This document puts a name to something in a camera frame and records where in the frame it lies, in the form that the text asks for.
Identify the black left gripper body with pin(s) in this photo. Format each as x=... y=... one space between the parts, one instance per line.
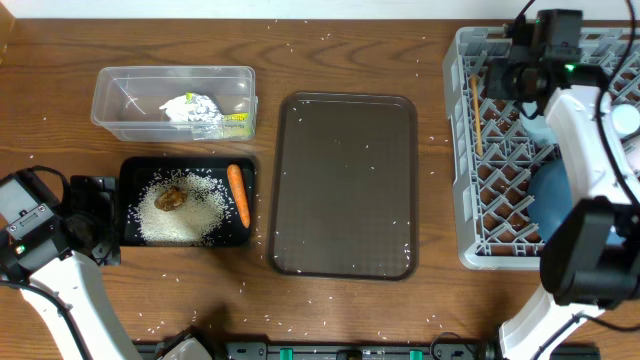
x=97 y=212

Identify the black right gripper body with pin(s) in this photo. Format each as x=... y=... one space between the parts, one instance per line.
x=506 y=81

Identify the light blue bowl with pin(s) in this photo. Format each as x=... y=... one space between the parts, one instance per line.
x=537 y=129

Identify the wooden chopstick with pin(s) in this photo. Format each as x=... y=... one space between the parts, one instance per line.
x=475 y=102

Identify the light blue plastic cup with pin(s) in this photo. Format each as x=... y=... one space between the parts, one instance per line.
x=625 y=119

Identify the pink plastic cup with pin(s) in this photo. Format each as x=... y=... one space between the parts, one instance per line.
x=632 y=153

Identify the brown food lump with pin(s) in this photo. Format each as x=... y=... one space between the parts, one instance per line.
x=172 y=199

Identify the dark blue plate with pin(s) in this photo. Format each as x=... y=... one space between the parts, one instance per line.
x=552 y=203

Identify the pile of white rice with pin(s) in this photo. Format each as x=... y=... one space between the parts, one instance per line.
x=207 y=209

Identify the white napkin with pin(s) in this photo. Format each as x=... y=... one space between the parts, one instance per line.
x=177 y=110

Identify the foil wrapper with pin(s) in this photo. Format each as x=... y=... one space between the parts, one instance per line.
x=203 y=115

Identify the orange carrot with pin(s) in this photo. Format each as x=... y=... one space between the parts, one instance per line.
x=236 y=182

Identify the yellow green snack packet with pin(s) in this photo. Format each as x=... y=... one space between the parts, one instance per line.
x=237 y=126

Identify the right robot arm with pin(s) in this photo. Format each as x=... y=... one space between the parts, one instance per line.
x=591 y=262

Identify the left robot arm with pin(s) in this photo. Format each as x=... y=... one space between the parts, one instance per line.
x=70 y=297

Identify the grey dishwasher rack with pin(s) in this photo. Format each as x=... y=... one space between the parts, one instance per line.
x=493 y=227

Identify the black plastic tray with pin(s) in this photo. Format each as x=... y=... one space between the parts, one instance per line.
x=136 y=170

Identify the clear plastic bin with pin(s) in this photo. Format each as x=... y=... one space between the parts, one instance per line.
x=127 y=99

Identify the dark brown serving tray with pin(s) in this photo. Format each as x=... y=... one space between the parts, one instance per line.
x=345 y=187

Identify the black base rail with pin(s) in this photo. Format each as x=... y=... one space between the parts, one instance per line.
x=446 y=351

